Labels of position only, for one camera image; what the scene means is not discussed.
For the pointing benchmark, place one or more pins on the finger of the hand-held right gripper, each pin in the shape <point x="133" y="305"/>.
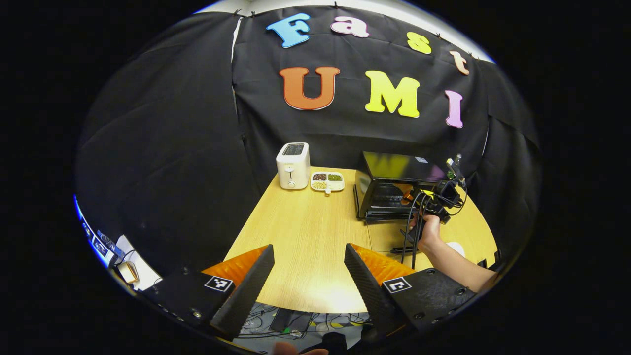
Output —
<point x="407" y="197"/>

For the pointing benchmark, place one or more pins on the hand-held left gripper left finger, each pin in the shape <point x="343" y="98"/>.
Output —
<point x="246" y="293"/>

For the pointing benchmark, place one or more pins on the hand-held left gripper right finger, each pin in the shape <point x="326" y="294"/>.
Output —
<point x="369" y="291"/>

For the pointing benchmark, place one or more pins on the black electric oven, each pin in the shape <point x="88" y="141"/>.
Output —
<point x="389" y="167"/>

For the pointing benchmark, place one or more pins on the green plastic bottle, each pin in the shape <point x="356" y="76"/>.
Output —
<point x="449" y="172"/>

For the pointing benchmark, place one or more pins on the small white plate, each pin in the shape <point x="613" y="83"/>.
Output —
<point x="457" y="248"/>

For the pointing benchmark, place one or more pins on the white divided plate with grains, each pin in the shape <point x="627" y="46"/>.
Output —
<point x="327" y="181"/>

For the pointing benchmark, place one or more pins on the white toaster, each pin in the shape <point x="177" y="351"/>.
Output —
<point x="293" y="167"/>

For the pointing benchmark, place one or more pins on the brown tape roll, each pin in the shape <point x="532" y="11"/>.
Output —
<point x="128" y="272"/>

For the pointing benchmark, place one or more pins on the black backdrop cloth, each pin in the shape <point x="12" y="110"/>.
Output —
<point x="172" y="148"/>

